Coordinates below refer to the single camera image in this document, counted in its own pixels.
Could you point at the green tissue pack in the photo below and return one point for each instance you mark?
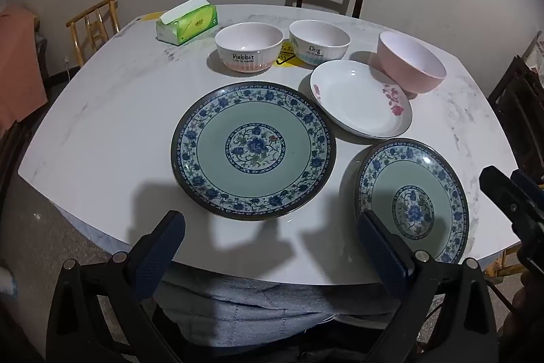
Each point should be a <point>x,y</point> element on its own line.
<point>187,22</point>

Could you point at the light wooden stool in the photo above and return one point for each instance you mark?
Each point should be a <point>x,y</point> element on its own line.
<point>505,265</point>

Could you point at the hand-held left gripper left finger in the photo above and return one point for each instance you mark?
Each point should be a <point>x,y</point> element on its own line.
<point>159,246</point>

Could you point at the stacked dark wooden furniture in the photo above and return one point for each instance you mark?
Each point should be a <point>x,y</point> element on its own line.
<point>516,112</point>

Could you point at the small blue floral plate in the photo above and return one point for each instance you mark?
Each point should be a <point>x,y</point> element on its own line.
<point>416,184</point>

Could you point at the large blue floral plate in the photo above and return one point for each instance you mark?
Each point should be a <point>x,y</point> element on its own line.
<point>255,146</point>

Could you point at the orange cloth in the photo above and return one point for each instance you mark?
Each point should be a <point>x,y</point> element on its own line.
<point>19,69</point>

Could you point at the printed sacks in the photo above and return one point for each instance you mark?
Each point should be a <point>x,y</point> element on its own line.
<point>537,52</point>

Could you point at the bamboo chair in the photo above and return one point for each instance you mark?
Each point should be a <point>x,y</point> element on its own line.
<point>95,22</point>

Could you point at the white bowl with pink stripes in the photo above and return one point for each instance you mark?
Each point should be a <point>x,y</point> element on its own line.
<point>248,42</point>

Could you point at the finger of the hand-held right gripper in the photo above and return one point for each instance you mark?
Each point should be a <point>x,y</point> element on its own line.
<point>531,188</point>
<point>497,184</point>

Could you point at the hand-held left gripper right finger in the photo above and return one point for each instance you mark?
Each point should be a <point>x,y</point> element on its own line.
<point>382,250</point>

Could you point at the person's grey trousers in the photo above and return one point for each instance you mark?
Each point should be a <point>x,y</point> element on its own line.
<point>263,303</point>

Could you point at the white plate with pink flowers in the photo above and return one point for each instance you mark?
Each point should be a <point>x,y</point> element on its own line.
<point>357,99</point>

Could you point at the white bowl with blue base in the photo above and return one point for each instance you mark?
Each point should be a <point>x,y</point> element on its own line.
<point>318,35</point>

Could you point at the round yellow warning sticker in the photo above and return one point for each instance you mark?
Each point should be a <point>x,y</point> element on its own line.
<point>285,57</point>

